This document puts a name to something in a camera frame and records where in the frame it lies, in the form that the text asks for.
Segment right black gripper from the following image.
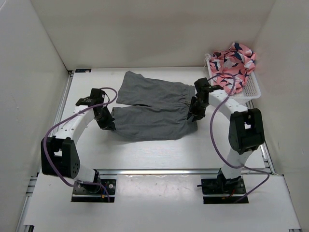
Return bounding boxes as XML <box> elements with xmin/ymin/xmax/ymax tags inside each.
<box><xmin>187</xmin><ymin>97</ymin><xmax>209</xmax><ymax>122</ymax></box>

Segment grey shorts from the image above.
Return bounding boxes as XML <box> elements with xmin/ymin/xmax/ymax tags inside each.
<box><xmin>112</xmin><ymin>71</ymin><xmax>198</xmax><ymax>141</ymax></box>

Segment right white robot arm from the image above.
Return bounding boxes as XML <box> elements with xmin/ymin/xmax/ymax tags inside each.
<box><xmin>187</xmin><ymin>89</ymin><xmax>265</xmax><ymax>193</ymax></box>

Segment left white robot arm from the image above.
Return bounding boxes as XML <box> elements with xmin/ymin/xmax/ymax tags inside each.
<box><xmin>41</xmin><ymin>95</ymin><xmax>115</xmax><ymax>193</ymax></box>

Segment pink patterned shorts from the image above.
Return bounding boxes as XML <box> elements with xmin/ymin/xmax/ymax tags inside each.
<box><xmin>209</xmin><ymin>42</ymin><xmax>255</xmax><ymax>95</ymax></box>

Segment black corner label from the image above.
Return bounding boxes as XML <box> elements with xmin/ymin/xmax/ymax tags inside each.
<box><xmin>75</xmin><ymin>69</ymin><xmax>92</xmax><ymax>73</ymax></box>

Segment white plastic basket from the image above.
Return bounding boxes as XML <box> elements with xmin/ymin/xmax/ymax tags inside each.
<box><xmin>204</xmin><ymin>54</ymin><xmax>261</xmax><ymax>104</ymax></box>

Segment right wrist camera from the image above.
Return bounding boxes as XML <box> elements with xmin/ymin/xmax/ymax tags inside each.
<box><xmin>194</xmin><ymin>77</ymin><xmax>211</xmax><ymax>94</ymax></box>

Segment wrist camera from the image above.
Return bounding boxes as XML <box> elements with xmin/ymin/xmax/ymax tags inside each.
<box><xmin>89</xmin><ymin>88</ymin><xmax>106</xmax><ymax>105</ymax></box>
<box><xmin>194</xmin><ymin>77</ymin><xmax>211</xmax><ymax>94</ymax></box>

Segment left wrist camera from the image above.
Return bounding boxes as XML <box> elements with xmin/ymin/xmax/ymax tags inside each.
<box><xmin>89</xmin><ymin>88</ymin><xmax>106</xmax><ymax>105</ymax></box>

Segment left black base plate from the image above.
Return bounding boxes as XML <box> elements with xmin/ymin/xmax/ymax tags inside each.
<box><xmin>71</xmin><ymin>179</ymin><xmax>116</xmax><ymax>203</ymax></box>

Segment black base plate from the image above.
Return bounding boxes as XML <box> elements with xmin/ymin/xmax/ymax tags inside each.
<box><xmin>197</xmin><ymin>178</ymin><xmax>249</xmax><ymax>204</ymax></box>
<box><xmin>71</xmin><ymin>179</ymin><xmax>116</xmax><ymax>203</ymax></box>

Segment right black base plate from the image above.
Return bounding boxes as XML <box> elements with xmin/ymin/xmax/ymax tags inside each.
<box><xmin>197</xmin><ymin>178</ymin><xmax>249</xmax><ymax>204</ymax></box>

